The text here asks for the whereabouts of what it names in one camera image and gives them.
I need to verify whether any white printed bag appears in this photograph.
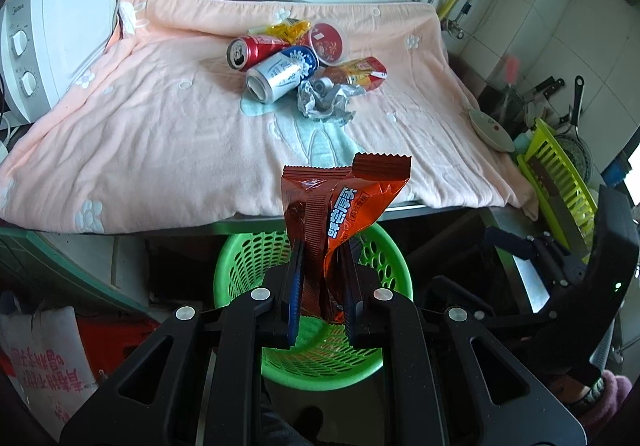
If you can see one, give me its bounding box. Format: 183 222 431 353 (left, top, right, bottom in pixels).
1 306 98 440

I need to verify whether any white microwave oven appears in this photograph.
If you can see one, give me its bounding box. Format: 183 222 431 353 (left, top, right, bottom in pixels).
1 0 117 125

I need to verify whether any yellow-green dish rack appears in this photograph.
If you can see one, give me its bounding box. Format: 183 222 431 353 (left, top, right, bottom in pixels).
516 119 597 263

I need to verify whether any right hand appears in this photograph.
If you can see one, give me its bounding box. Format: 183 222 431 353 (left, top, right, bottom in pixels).
556 370 632 435

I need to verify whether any green plastic basket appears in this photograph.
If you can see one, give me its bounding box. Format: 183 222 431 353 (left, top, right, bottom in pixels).
213 224 413 392

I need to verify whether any orange juice pouch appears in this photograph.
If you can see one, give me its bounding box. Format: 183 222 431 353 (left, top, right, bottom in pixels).
321 57 387 91

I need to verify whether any orange snack wrapper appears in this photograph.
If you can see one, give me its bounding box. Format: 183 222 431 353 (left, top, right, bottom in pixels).
281 153 411 325

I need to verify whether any red lidded cup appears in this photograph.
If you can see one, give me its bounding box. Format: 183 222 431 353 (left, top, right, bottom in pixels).
297 21 347 66

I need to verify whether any silver foil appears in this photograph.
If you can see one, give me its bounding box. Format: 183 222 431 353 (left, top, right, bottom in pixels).
296 77 366 126

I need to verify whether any yellow snack wrapper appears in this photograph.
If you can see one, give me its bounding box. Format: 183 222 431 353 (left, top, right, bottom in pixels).
247 18 312 45

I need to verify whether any red soda can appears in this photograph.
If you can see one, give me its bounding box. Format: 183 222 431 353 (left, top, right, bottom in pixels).
227 34 291 72

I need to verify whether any white round scale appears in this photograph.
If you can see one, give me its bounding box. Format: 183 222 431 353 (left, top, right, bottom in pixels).
468 109 515 153

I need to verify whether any pink blanket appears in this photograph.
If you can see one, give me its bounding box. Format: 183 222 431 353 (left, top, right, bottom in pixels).
1 0 538 233

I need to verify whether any blue silver milk can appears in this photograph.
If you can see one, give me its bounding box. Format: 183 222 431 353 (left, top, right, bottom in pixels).
245 46 319 104

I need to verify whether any black frying pan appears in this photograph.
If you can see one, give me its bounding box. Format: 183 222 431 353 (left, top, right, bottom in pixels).
554 75 592 183

